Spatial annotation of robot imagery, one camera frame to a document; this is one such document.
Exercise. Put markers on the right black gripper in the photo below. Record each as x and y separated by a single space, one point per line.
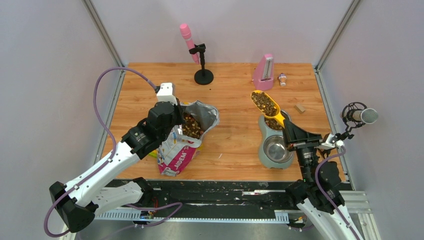
293 134

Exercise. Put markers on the yellow plastic scoop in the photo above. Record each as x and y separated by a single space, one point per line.
268 107

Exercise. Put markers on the pet food bag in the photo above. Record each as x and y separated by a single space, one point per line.
185 141

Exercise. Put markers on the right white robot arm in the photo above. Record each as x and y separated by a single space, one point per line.
316 193

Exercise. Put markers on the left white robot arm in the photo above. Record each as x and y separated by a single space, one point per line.
82 199

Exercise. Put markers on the grey double pet bowl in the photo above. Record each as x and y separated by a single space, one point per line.
272 151

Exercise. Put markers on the wooden block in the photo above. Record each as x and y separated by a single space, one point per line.
300 108

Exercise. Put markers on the small figurine bottle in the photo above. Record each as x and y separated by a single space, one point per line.
282 78

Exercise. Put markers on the pink metronome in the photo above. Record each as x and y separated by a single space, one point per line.
263 75

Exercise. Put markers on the silver condenser microphone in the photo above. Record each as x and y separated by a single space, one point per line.
357 114

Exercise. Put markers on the black microphone stand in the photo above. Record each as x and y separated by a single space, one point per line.
202 76

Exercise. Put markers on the yellow triangular scraper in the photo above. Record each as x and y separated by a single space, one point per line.
153 154

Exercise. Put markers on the pink microphone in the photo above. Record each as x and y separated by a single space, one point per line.
187 36

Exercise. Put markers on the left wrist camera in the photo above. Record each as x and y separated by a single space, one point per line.
165 92

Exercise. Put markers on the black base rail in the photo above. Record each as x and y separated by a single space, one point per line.
223 200

